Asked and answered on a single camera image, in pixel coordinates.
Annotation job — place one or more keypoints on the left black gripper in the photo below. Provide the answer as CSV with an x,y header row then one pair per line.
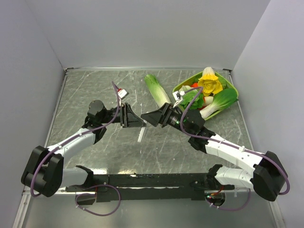
x,y
128,118

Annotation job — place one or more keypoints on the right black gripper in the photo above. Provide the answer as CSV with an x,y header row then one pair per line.
x,y
161,116

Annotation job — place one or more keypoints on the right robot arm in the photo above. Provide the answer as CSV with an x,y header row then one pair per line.
x,y
262,172

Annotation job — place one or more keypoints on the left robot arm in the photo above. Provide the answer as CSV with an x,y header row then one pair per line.
x,y
45,172

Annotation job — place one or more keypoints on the napa cabbage toy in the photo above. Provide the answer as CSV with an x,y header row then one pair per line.
x,y
158,93

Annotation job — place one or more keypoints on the orange carrot toy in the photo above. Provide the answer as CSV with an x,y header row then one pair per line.
x,y
195,85

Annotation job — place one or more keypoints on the green plastic basket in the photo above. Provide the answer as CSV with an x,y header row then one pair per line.
x,y
198,104

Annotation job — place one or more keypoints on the yellow cabbage toy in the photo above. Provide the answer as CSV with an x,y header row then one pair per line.
x,y
210,82

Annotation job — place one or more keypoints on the bok choy toy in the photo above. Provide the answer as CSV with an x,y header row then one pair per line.
x,y
221,101

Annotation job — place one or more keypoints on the black base bar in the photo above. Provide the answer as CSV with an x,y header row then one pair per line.
x,y
168,186

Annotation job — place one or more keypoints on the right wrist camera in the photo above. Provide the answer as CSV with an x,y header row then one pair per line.
x,y
178,96

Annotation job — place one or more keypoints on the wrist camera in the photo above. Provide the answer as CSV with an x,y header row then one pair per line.
x,y
178,96
122,93

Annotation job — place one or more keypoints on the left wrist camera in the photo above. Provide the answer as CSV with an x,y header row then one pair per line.
x,y
122,93

